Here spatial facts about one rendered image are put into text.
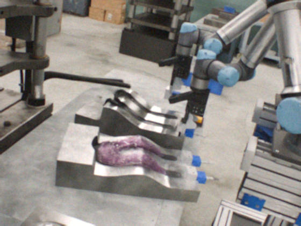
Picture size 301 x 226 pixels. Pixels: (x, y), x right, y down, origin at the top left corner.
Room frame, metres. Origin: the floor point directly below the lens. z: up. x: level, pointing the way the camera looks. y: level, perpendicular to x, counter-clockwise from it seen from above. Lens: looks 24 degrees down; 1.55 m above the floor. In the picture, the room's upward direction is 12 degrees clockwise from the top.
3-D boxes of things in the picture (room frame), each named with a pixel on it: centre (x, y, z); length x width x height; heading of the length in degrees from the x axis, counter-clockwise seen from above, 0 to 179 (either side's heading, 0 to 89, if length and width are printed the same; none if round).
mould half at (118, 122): (1.41, 0.07, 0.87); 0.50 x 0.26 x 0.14; 81
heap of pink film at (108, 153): (1.05, 0.04, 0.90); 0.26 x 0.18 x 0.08; 98
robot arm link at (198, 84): (1.31, -0.17, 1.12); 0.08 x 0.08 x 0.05
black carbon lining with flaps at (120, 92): (1.39, 0.06, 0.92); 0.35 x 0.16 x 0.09; 81
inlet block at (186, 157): (1.14, -0.22, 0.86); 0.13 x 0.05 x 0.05; 98
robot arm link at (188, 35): (1.61, -0.09, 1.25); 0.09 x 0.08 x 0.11; 96
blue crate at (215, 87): (4.62, -0.63, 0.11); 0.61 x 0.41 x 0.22; 78
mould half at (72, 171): (1.04, 0.04, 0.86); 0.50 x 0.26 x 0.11; 98
